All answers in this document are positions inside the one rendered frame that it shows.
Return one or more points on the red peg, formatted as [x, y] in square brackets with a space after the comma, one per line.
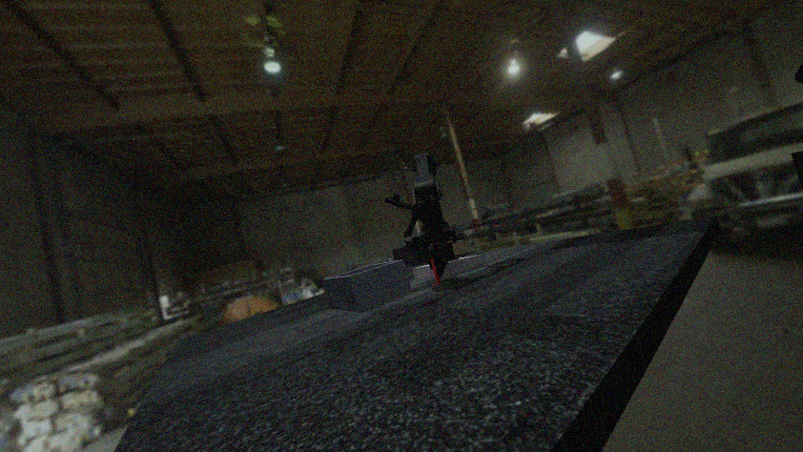
[438, 280]

